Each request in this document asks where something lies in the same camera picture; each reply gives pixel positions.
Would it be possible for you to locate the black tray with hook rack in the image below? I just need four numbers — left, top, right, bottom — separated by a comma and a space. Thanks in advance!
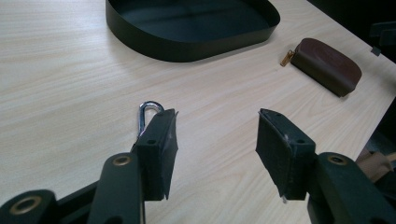
105, 0, 281, 63

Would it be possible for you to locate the silver carabiner clip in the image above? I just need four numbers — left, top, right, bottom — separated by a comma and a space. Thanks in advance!
136, 100, 165, 138

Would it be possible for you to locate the brown leather key pouch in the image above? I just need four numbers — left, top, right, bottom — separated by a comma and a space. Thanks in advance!
279, 37, 363, 98

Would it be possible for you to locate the tan cardboard piece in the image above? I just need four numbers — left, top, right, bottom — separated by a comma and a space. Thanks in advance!
355, 148, 396, 184

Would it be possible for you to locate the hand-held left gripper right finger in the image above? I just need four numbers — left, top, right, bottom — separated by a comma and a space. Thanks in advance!
255, 108, 318, 201

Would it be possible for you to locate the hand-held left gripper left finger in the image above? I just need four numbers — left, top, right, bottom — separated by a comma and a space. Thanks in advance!
132, 108, 179, 201

